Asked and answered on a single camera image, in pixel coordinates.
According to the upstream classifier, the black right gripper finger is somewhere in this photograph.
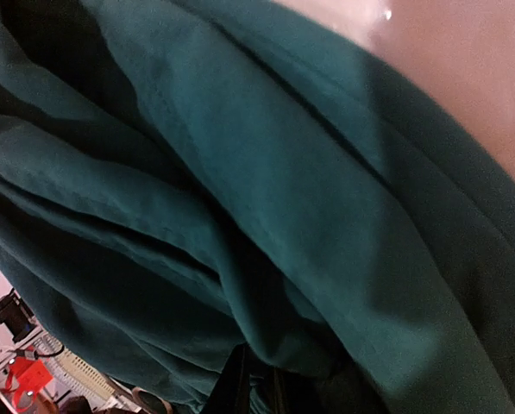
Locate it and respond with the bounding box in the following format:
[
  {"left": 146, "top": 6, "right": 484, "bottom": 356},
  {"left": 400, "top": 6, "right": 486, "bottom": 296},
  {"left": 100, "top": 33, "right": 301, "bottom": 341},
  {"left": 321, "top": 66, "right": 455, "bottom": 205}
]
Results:
[{"left": 204, "top": 344, "right": 250, "bottom": 414}]

